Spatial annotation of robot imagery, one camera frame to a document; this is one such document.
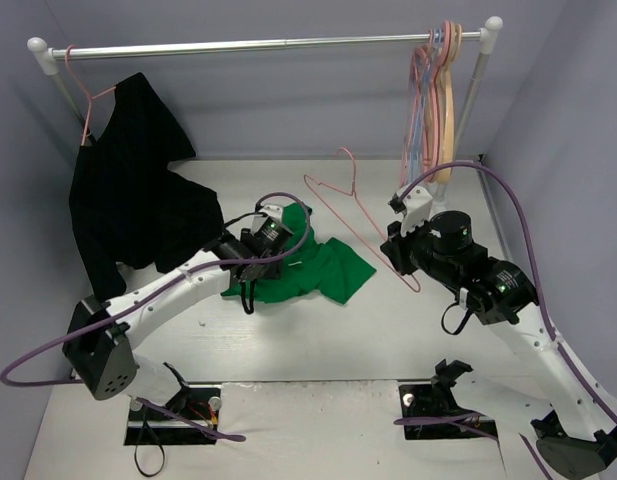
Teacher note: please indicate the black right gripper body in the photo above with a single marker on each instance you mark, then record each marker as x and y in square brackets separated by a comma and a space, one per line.
[397, 248]

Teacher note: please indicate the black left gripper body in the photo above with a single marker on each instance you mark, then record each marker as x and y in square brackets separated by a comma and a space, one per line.
[258, 271]

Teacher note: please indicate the green t shirt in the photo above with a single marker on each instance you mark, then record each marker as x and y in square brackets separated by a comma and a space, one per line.
[331, 268]

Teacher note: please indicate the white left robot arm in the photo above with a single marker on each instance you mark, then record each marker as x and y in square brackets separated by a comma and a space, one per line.
[105, 335]

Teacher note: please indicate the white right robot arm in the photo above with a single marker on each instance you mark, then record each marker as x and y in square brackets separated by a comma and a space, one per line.
[574, 425]

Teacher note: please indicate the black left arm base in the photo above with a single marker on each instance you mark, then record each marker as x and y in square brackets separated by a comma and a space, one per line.
[146, 426]

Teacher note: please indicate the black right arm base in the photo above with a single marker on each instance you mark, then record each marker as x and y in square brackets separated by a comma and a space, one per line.
[430, 412]

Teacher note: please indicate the black t shirt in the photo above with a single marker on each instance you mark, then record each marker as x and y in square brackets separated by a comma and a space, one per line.
[126, 205]

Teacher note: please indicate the beige plastic hanger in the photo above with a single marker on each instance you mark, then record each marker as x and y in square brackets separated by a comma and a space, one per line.
[440, 112]

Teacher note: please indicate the metal clothes rack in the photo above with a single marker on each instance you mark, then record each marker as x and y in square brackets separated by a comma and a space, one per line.
[49, 58]

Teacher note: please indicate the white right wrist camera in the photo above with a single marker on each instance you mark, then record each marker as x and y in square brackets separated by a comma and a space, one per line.
[414, 205]

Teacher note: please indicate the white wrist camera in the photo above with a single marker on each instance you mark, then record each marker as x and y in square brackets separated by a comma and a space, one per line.
[414, 205]
[268, 210]

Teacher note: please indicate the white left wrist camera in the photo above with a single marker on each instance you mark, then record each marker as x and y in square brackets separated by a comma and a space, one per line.
[268, 210]

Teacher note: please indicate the blue wire hanger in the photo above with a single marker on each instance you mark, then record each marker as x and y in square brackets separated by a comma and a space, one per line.
[420, 74]

